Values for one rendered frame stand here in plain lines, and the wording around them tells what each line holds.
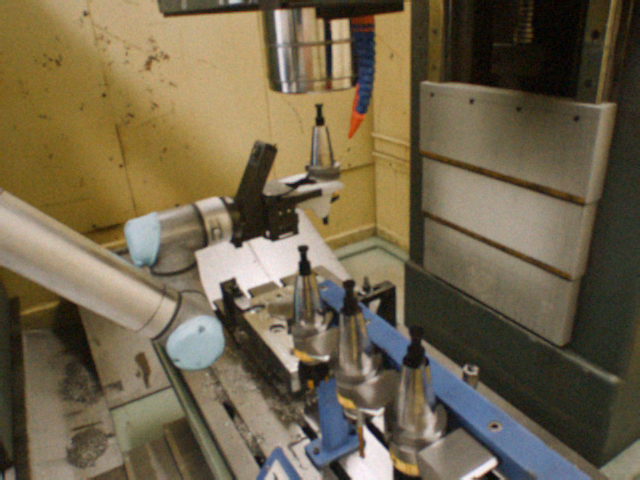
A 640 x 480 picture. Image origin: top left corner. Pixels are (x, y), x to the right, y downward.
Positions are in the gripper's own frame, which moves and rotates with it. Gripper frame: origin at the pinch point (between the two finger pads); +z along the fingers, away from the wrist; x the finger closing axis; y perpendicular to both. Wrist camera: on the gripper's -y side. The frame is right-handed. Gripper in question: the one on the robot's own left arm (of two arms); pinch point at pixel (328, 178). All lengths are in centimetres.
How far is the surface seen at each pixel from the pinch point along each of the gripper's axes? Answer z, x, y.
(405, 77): 83, -78, -1
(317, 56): -4.5, 7.0, -21.5
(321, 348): -20.2, 29.6, 10.0
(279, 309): -20.4, 18.3, 10.1
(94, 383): -47, -61, 66
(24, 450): -63, -26, 51
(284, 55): -8.0, 3.5, -21.9
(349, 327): -19.7, 35.5, 3.7
